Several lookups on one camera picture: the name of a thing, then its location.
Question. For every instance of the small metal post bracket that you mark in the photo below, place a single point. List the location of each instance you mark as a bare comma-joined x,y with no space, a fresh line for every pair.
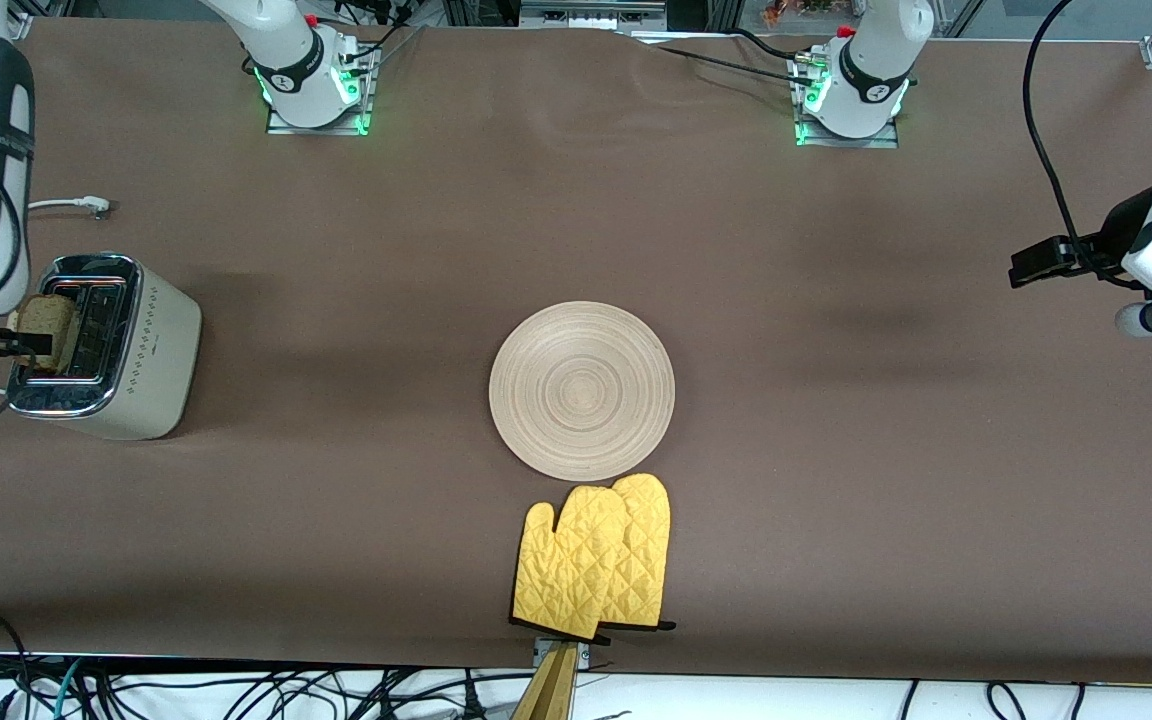
584,655

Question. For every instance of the cream and chrome toaster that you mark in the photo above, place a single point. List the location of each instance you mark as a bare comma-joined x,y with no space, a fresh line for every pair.
146,340

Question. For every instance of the yellow wooden post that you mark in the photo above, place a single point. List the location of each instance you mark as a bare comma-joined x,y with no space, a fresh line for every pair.
551,695

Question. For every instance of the round light wooden plate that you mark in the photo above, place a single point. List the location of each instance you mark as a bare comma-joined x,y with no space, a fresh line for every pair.
582,390

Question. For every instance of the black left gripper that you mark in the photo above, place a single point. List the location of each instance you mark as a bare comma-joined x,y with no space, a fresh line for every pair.
1118,233

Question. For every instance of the grey power strip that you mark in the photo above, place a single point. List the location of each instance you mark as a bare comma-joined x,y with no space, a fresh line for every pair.
591,14

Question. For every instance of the brown bread slice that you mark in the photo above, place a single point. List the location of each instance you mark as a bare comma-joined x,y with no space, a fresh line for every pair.
54,318

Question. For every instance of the orange leafy object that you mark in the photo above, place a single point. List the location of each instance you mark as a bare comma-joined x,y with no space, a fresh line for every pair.
796,10

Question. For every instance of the yellow quilted oven mitt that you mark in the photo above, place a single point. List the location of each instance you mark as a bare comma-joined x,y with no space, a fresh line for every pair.
571,570
648,540

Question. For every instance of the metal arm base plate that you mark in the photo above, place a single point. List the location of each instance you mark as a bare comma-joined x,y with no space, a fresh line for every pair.
336,128
846,142

